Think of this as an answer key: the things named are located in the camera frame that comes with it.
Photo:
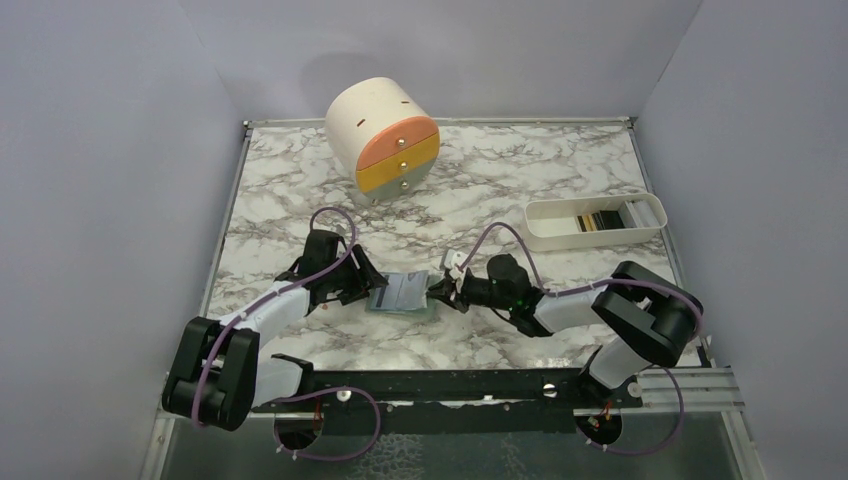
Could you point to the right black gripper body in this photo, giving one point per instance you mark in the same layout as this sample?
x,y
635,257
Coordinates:
x,y
466,295

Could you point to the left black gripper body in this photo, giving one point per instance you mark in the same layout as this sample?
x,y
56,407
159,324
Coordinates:
x,y
345,281

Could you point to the green card holder wallet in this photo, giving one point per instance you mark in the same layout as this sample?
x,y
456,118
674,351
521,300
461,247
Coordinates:
x,y
423,313

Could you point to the white plastic tray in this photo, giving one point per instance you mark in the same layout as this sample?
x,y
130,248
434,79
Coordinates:
x,y
551,225

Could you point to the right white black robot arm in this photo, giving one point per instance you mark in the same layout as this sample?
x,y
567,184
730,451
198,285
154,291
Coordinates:
x,y
652,319

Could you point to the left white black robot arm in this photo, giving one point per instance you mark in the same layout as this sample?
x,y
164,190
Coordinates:
x,y
216,377

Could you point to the round cream drawer cabinet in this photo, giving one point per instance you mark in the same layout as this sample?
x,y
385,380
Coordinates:
x,y
382,137

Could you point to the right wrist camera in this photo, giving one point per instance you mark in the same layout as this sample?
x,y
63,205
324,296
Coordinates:
x,y
453,262

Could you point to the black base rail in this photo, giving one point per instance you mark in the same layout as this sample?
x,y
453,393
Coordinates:
x,y
357,403

